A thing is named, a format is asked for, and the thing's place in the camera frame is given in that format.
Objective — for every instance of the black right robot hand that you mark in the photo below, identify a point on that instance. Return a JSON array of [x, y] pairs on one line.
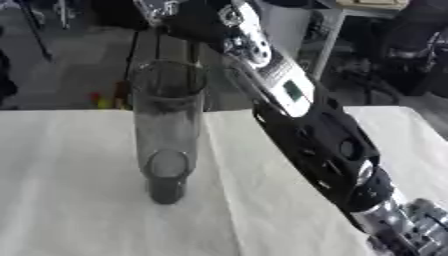
[[189, 23]]

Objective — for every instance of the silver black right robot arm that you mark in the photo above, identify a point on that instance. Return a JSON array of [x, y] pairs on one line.
[[318, 140]]

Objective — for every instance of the clear grey glass vase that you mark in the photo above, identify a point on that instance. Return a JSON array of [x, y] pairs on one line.
[[166, 126]]

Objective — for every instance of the red and yellow object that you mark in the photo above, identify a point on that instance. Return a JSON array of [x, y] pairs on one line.
[[99, 100]]

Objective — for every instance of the white desk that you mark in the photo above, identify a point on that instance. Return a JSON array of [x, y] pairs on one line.
[[335, 33]]

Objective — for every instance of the black tripod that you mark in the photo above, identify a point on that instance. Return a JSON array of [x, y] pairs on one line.
[[36, 33]]

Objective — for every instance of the black office chair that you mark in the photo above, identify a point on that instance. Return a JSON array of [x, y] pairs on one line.
[[411, 43]]

